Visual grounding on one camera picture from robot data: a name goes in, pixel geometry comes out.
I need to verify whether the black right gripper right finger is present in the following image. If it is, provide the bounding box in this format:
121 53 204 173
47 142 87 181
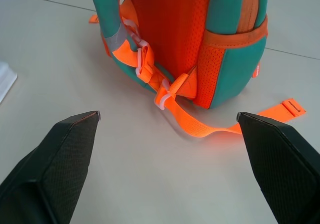
236 112 320 224

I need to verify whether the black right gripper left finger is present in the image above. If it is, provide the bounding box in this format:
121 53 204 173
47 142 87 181
0 110 101 224

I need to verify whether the teal and orange backpack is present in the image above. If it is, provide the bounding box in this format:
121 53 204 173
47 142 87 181
88 0 307 136

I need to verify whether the white object at table edge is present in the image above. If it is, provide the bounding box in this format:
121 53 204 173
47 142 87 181
0 61 18 104

